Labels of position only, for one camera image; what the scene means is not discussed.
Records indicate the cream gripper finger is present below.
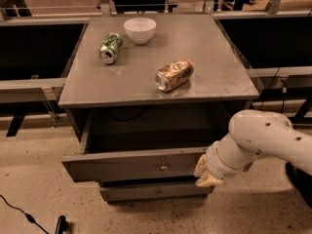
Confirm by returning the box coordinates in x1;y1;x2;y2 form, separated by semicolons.
194;154;223;187

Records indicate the black floor cable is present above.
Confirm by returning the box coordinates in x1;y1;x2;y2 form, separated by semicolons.
0;194;54;234

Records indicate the grey drawer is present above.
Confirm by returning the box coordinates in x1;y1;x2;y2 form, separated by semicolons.
99;180;215;203
62;116;205;182

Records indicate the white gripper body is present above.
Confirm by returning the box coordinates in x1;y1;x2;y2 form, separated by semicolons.
205;136;257;179

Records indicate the metal rail frame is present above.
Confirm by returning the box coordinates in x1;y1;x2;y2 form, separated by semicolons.
0;18;88;137
213;12;312;125

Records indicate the left metal rail frame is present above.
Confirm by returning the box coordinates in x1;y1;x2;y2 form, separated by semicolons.
0;18;88;137

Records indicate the grey top drawer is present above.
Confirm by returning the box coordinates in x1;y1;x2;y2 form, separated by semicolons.
62;116;205;182

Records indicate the metal top drawer knob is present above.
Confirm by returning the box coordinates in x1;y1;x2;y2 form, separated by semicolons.
160;163;169;172

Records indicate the black cable inside cabinet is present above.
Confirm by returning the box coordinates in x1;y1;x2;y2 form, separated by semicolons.
108;104;150;123

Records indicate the grey lower drawer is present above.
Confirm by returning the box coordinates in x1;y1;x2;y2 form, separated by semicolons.
99;180;215;203

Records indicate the crushed orange soda can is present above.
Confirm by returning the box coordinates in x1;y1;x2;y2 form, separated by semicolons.
155;59;194;93

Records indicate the grey drawer cabinet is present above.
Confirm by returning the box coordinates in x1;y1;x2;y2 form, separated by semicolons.
59;14;258;203

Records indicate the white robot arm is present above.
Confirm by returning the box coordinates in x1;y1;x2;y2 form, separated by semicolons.
194;109;312;207

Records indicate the crushed green soda can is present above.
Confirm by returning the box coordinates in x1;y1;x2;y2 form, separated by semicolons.
99;33;123;64

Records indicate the white ceramic bowl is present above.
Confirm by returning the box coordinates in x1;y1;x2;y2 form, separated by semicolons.
124;18;157;44

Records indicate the right metal rail frame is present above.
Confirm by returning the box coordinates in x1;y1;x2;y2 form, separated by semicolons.
213;12;312;125

